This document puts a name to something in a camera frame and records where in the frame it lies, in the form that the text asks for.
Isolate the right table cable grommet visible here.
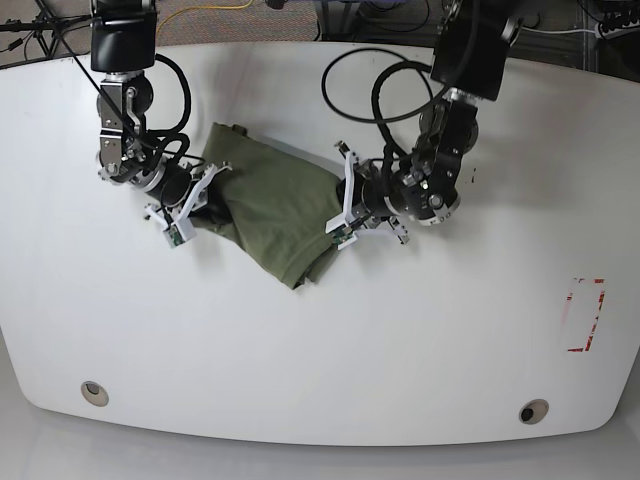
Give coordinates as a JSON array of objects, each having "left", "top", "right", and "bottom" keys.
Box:
[{"left": 518, "top": 399, "right": 549, "bottom": 425}]

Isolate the white power strip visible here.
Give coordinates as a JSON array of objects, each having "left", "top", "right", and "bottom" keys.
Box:
[{"left": 595, "top": 9, "right": 639, "bottom": 40}]

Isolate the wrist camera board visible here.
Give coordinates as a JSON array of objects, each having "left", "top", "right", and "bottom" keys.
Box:
[
  {"left": 331, "top": 226, "right": 358, "bottom": 250},
  {"left": 163, "top": 225, "right": 185, "bottom": 248}
]

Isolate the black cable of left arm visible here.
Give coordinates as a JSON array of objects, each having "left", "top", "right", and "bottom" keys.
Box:
[{"left": 320, "top": 47, "right": 451, "bottom": 171}]

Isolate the olive green T-shirt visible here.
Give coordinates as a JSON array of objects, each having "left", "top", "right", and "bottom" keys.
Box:
[{"left": 191, "top": 123, "right": 342, "bottom": 290}]

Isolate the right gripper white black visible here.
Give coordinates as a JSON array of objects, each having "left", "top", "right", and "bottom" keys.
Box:
[{"left": 143, "top": 160, "right": 233, "bottom": 244}]

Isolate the red tape rectangle marking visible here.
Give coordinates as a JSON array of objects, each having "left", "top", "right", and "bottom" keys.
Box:
[{"left": 561, "top": 277, "right": 606, "bottom": 353}]

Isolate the table cable grommet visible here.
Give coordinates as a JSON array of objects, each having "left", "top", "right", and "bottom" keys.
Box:
[
  {"left": 518, "top": 399, "right": 549, "bottom": 425},
  {"left": 81, "top": 381, "right": 109, "bottom": 408}
]

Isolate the yellow cable on floor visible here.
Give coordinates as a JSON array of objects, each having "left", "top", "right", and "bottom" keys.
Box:
[{"left": 159, "top": 0, "right": 256, "bottom": 31}]

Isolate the black tripod stand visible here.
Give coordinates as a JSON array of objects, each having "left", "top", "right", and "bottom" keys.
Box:
[{"left": 1, "top": 1, "right": 91, "bottom": 63}]

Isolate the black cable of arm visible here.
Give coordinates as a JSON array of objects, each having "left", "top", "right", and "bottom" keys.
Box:
[
  {"left": 320, "top": 47, "right": 451, "bottom": 171},
  {"left": 34, "top": 0, "right": 207, "bottom": 176}
]

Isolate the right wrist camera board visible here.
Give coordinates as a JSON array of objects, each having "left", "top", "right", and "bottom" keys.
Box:
[{"left": 163, "top": 225, "right": 185, "bottom": 248}]

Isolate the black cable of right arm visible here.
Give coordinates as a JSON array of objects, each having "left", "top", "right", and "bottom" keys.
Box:
[{"left": 34, "top": 0, "right": 207, "bottom": 176}]

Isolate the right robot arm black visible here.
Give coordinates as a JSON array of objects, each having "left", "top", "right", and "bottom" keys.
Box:
[{"left": 91, "top": 1, "right": 232, "bottom": 247}]

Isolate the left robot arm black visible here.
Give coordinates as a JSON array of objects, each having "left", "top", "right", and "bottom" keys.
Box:
[{"left": 325, "top": 1, "right": 522, "bottom": 249}]

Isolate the left table cable grommet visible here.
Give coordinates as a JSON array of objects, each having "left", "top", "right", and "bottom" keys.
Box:
[{"left": 81, "top": 381, "right": 109, "bottom": 408}]

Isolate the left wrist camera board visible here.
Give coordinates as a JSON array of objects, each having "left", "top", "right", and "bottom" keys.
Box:
[{"left": 331, "top": 226, "right": 358, "bottom": 250}]

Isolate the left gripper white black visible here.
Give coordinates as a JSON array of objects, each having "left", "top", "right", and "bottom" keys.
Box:
[{"left": 325, "top": 141, "right": 409, "bottom": 245}]

